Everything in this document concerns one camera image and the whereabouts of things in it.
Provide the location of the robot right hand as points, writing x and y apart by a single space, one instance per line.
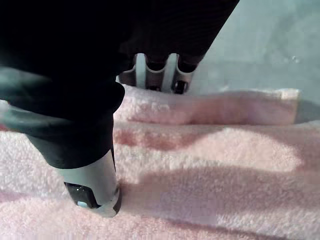
75 62

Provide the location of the pink terry towel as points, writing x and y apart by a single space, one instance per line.
200 180

